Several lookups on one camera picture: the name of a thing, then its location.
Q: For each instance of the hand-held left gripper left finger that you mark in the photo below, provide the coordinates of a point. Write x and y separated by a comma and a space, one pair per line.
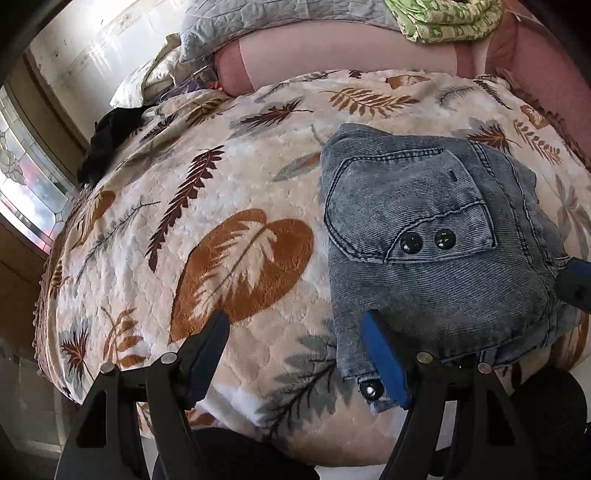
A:
205, 360

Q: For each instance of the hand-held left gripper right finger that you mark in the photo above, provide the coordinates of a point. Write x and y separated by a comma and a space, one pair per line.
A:
385, 364

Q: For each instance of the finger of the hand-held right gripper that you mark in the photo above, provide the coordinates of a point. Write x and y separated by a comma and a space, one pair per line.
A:
577, 286

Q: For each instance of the blue denim pants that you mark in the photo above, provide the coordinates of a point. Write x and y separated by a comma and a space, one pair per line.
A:
438, 286

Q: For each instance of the leaf print blanket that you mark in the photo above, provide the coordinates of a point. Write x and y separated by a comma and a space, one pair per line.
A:
207, 184

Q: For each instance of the black cloth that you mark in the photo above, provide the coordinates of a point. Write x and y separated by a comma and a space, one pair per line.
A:
106, 138

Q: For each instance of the wooden door with stained glass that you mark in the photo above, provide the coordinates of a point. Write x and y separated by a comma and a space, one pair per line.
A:
27, 184

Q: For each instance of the purple patterned cloth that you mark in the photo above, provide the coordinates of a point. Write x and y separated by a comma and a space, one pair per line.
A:
198, 83

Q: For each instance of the cream cloth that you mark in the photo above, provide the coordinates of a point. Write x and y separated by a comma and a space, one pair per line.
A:
147, 78

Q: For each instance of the green patterned blanket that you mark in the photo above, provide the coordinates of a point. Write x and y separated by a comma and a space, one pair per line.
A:
443, 21

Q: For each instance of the pink bolster cushion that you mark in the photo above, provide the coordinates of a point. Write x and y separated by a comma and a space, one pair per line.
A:
346, 55

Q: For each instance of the grey quilted pillow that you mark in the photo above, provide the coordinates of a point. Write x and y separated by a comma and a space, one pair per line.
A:
277, 18

